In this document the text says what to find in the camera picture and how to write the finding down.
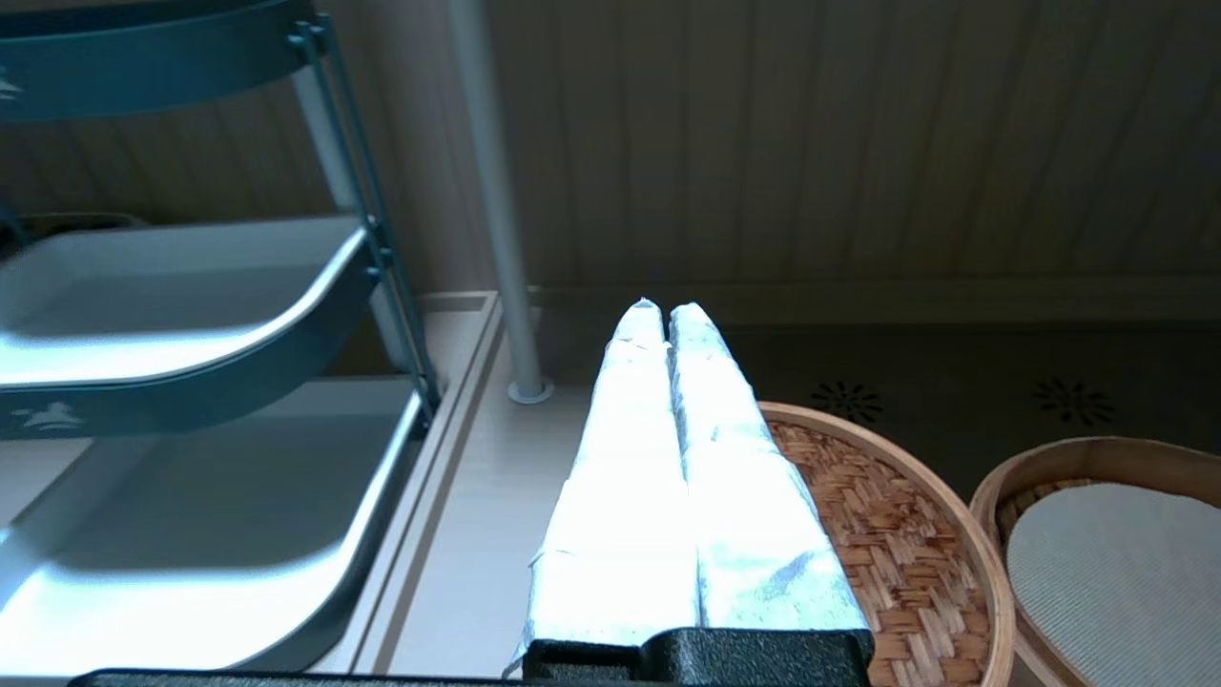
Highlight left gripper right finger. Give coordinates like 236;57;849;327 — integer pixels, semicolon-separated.
668;303;875;633

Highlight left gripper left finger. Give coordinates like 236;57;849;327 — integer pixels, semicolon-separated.
506;299;702;674

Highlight small woven bamboo lid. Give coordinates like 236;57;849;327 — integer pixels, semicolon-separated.
758;401;1014;687

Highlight small bamboo steamer basket stack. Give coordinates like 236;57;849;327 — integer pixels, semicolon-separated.
968;437;1221;687

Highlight white round cloth liner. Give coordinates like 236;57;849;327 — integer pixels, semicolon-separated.
1006;482;1221;687

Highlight grey-blue rack tray white inside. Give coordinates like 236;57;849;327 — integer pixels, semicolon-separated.
0;215;383;440
0;377;440;674

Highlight grey-blue rack flat shelf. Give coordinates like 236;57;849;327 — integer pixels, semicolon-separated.
0;0;316;120

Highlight grey metal rack post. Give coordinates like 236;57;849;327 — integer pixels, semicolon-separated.
286;14;445;421

